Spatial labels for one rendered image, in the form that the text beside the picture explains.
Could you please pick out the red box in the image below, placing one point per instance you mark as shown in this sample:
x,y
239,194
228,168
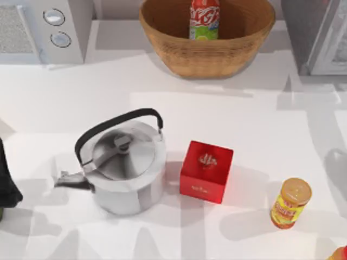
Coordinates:
x,y
206,170

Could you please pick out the brown wicker basket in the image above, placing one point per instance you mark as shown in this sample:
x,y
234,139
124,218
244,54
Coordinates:
x,y
206,58

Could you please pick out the red and green bottle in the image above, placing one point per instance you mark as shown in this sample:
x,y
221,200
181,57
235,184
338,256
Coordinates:
x,y
204,19

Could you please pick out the yellow and orange can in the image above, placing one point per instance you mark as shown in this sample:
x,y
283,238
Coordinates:
x,y
290,203

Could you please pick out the round microwave knob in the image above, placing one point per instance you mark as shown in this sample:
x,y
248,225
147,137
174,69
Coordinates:
x,y
60,39
54,16

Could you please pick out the grey cabinet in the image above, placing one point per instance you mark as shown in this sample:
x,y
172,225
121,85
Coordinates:
x,y
317,35

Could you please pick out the pale microwave oven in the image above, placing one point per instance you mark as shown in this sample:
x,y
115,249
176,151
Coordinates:
x,y
32,29

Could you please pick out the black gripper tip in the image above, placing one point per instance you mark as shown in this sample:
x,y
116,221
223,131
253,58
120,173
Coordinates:
x,y
6,178

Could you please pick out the dark green item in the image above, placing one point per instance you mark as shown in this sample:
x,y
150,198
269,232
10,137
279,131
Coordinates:
x,y
1,214

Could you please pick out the yellow and red item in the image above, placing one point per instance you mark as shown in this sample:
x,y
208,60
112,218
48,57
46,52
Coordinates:
x,y
340,254

